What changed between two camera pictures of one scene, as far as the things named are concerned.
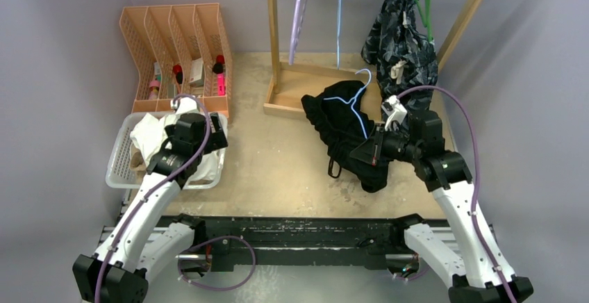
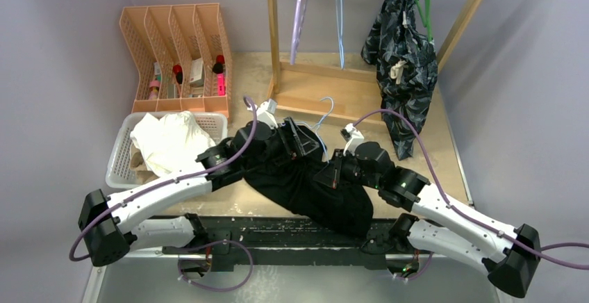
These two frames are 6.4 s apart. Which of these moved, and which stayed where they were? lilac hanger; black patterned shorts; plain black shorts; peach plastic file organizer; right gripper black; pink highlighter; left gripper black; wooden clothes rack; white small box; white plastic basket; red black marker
Moved: plain black shorts; right gripper black; left gripper black
Stayed: white small box; black patterned shorts; lilac hanger; white plastic basket; red black marker; wooden clothes rack; peach plastic file organizer; pink highlighter
